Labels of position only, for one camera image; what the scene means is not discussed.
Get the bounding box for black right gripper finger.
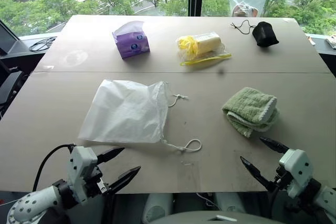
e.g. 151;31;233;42
260;136;290;154
239;156;275;192

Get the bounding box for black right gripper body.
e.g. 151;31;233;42
271;166;290;196

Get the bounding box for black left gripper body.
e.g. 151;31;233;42
83;165;113;197

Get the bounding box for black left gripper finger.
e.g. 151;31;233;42
108;166;142;195
97;147;125;164

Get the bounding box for folded green towel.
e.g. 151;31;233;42
222;87;279;138

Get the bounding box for clear zip bag yellow contents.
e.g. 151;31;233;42
175;31;232;67

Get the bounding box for clear plastic bag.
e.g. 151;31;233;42
228;0;269;17

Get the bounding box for white rounded robot leg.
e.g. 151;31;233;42
142;193;174;224
214;192;248;214

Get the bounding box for grey robot torso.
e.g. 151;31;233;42
150;210;286;224

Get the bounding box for dark side desk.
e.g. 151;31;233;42
305;33;336;78
0;36;58;74

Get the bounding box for purple tissue box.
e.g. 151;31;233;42
112;20;151;61

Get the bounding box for stack of papers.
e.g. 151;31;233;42
324;34;336;49

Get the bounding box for black office chair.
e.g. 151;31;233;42
0;60;29;111

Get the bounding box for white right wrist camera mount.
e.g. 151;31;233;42
278;148;314;199

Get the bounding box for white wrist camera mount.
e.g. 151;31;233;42
278;148;314;199
66;145;99;204

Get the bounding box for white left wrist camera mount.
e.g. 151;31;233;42
66;145;99;204

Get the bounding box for white drawstring bag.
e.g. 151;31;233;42
78;79;202;154

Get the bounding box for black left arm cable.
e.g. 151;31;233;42
32;143;76;193

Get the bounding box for black pouch with cord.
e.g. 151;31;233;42
230;19;279;48

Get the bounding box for black coiled cables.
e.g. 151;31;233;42
28;36;57;52

